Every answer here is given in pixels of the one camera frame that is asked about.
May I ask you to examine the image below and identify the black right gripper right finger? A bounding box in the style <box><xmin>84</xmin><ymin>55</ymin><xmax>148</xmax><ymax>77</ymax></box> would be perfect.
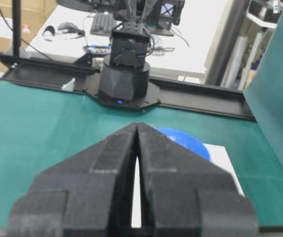
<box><xmin>137</xmin><ymin>122</ymin><xmax>259</xmax><ymax>237</ymax></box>

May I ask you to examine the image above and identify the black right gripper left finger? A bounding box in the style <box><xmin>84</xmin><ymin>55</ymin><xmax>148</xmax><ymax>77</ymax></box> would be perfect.
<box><xmin>6</xmin><ymin>123</ymin><xmax>137</xmax><ymax>237</ymax></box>

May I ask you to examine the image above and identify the blue plastic gear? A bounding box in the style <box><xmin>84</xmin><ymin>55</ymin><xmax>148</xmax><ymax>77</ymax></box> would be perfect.
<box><xmin>156</xmin><ymin>127</ymin><xmax>210</xmax><ymax>161</ymax></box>

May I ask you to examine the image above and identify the white rectangular board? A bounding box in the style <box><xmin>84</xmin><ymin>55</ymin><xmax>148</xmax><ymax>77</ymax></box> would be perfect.
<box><xmin>130</xmin><ymin>143</ymin><xmax>245</xmax><ymax>228</ymax></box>

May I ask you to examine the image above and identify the green table mat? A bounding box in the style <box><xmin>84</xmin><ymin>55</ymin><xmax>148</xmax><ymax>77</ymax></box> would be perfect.
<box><xmin>0</xmin><ymin>81</ymin><xmax>283</xmax><ymax>227</ymax></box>

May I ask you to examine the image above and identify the green side panel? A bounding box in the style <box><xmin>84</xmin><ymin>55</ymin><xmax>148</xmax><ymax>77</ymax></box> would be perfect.
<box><xmin>244</xmin><ymin>15</ymin><xmax>283</xmax><ymax>167</ymax></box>

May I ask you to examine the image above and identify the white desk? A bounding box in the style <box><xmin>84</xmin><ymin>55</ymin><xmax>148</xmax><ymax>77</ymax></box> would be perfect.
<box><xmin>29</xmin><ymin>0</ymin><xmax>228</xmax><ymax>76</ymax></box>

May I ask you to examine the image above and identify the black computer mouse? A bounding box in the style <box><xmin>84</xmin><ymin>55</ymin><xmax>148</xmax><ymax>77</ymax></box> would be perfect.
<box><xmin>57</xmin><ymin>22</ymin><xmax>84</xmax><ymax>35</ymax></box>

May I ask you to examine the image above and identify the black keyboard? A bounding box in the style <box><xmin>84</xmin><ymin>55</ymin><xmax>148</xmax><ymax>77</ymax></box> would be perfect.
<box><xmin>90</xmin><ymin>13</ymin><xmax>117</xmax><ymax>37</ymax></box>

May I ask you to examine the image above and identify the cardboard box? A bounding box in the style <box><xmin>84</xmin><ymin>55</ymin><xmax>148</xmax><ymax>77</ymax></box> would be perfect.
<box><xmin>0</xmin><ymin>0</ymin><xmax>58</xmax><ymax>72</ymax></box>

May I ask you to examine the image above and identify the black vertical pole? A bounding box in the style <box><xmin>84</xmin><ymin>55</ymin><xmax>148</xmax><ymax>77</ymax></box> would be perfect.
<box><xmin>12</xmin><ymin>0</ymin><xmax>21</xmax><ymax>57</ymax></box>

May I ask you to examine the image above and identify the black aluminium rail frame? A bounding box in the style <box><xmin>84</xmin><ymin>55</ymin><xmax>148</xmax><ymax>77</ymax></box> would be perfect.
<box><xmin>0</xmin><ymin>52</ymin><xmax>255</xmax><ymax>121</ymax></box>

